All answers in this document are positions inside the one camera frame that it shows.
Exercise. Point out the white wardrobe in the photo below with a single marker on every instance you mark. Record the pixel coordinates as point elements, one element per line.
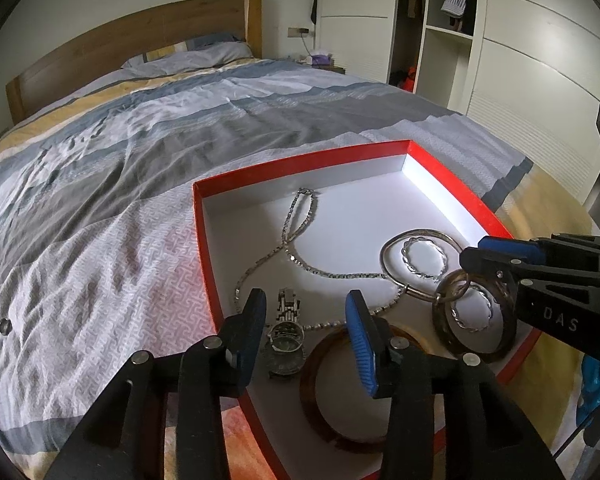
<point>530,60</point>

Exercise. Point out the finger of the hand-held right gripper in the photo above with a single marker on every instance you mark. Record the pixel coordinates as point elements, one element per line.
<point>555,279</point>
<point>495,255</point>

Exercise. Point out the purple tissue box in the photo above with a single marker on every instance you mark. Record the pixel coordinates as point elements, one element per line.
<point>321,58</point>

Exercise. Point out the silver wrist watch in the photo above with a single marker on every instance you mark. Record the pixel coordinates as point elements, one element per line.
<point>284,345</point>

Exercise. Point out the grey striped pillow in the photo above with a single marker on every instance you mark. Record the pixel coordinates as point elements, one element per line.
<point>190,57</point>

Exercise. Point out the amber orange bangle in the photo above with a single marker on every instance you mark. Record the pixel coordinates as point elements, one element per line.
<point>310,385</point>

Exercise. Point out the dark brown thick bangle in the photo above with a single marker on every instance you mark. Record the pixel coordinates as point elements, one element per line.
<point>442,327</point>

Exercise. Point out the dark nightstand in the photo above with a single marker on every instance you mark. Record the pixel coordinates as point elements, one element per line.
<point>336,68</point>

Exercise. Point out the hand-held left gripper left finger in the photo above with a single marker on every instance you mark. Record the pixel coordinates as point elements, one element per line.
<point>252,340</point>

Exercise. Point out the wall socket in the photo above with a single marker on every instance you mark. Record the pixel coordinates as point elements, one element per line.
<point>298,31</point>

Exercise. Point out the thin metal bangle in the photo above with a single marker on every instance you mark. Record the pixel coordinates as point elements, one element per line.
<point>387,250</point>

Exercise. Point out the wooden headboard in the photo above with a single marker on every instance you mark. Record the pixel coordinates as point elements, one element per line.
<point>130,40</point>

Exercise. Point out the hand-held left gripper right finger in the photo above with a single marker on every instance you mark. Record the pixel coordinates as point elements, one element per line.
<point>361,352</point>

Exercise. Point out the red jewelry box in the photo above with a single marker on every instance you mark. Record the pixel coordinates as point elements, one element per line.
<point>450,170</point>

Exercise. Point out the orange bag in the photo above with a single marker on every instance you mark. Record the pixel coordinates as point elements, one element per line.
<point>406,81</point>

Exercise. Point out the person's right hand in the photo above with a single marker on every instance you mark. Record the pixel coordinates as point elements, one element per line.
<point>597,385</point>

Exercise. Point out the striped grey yellow duvet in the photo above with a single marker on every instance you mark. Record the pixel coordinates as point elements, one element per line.
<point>105,185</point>

